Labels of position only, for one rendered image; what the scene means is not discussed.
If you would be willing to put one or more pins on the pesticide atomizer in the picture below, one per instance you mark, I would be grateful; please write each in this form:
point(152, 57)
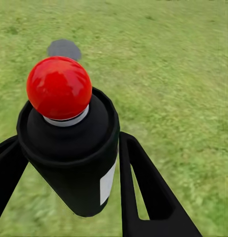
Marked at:
point(69, 130)

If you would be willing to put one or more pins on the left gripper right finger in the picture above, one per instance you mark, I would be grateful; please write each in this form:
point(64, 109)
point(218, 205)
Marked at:
point(167, 216)

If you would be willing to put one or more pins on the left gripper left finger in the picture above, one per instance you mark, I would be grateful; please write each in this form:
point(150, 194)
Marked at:
point(12, 166)

